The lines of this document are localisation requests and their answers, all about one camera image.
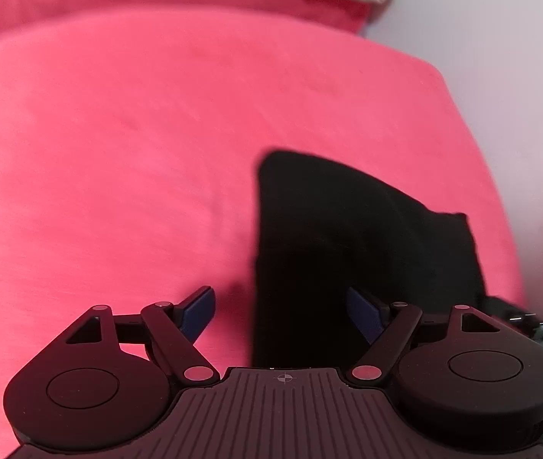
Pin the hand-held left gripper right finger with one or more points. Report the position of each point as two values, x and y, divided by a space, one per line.
364 315

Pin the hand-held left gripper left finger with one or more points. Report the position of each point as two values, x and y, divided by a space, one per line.
200 315

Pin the black pants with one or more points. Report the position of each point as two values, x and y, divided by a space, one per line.
338 224

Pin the pink blanket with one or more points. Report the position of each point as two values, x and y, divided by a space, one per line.
133 153

